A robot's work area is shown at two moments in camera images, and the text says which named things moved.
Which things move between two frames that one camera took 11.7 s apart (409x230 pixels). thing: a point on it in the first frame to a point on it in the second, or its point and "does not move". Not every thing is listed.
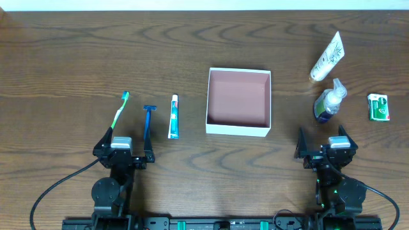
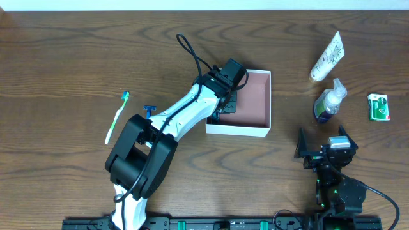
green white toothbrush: x=124 y=96 does not move
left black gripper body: x=124 y=160 to x=227 y=107
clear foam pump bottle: x=328 y=102 does not move
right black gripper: x=326 y=158 does not move
